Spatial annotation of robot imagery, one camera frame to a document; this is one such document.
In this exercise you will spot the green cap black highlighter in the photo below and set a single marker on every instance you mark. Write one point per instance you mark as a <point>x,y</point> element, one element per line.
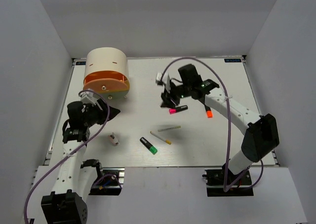
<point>148,145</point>

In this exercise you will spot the blue logo sticker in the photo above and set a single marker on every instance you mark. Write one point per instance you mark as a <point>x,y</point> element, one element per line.
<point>232,60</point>
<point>80,62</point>

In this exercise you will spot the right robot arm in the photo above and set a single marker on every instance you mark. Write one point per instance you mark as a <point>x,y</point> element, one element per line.
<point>260,131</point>

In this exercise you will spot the white pen yellow cap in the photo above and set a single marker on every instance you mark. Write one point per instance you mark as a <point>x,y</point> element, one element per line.
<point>160,138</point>

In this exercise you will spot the white pen pale cap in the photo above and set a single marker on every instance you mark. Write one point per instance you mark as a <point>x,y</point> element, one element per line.
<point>169,128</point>

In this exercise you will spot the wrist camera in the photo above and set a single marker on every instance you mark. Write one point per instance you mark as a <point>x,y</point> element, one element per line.
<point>163,80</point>
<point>88,98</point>

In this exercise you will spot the cream cylindrical desk organizer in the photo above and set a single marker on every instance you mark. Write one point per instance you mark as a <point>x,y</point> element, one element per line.
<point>106,72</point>

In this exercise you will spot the blue logo sticker right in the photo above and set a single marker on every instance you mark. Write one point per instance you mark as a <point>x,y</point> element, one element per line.
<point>232,60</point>

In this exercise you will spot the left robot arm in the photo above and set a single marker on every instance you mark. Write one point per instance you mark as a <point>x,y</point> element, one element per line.
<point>66,203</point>

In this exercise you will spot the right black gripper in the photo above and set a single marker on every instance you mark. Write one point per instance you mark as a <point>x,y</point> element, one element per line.
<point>168,96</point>

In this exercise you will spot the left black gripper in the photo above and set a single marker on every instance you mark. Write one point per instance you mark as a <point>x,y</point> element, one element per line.
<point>103,113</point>

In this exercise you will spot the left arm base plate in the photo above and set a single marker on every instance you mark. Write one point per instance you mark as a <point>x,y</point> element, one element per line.
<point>111,184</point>

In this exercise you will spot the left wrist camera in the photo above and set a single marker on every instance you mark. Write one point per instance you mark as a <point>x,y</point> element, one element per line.
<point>88,98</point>

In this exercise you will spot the blue logo sticker left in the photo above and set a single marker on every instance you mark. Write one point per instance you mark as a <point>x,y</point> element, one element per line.
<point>80,62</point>

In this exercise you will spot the orange cap black highlighter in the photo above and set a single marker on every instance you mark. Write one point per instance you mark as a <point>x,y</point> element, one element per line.
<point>208,111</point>

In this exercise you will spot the pink cap black highlighter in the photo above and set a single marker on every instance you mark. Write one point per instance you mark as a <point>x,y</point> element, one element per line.
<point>178,109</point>

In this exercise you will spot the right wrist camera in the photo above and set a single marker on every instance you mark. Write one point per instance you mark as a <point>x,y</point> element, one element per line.
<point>163,80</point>

